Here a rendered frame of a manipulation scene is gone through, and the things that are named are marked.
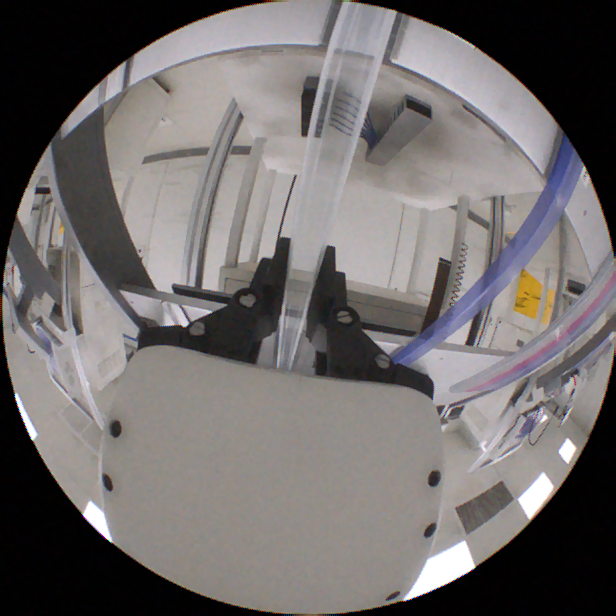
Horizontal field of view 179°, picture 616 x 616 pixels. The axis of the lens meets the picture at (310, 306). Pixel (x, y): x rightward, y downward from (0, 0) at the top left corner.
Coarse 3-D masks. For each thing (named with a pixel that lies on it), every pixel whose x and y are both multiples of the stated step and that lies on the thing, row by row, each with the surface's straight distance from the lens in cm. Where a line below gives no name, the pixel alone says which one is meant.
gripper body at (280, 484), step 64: (128, 384) 7; (192, 384) 6; (256, 384) 5; (320, 384) 6; (384, 384) 7; (128, 448) 6; (192, 448) 5; (256, 448) 5; (320, 448) 5; (384, 448) 6; (128, 512) 6; (192, 512) 5; (256, 512) 5; (320, 512) 5; (384, 512) 6; (192, 576) 6; (256, 576) 6; (320, 576) 6; (384, 576) 7
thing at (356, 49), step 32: (352, 32) 7; (384, 32) 7; (352, 64) 6; (320, 96) 6; (352, 96) 6; (320, 128) 6; (352, 128) 6; (320, 160) 7; (320, 192) 7; (320, 224) 8; (288, 256) 9; (320, 256) 9; (288, 288) 10; (288, 320) 13; (288, 352) 18
